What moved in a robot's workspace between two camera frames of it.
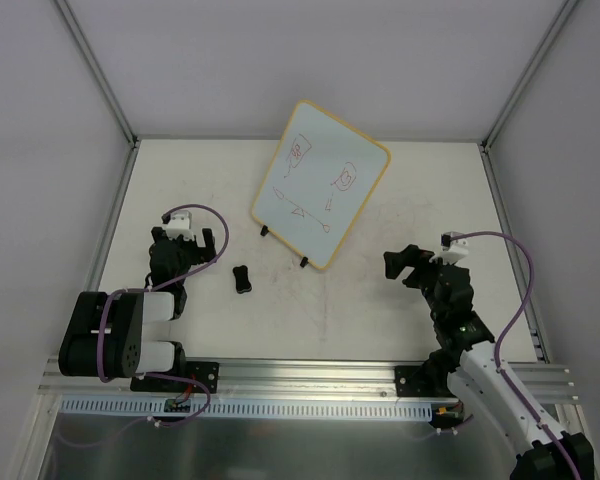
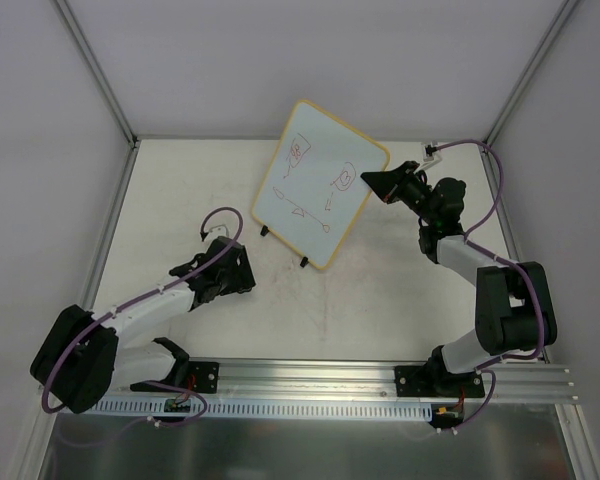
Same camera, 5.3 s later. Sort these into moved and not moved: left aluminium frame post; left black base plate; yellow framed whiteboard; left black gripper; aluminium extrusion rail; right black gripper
Moved: left black gripper; right black gripper
Not moved: left aluminium frame post; left black base plate; yellow framed whiteboard; aluminium extrusion rail
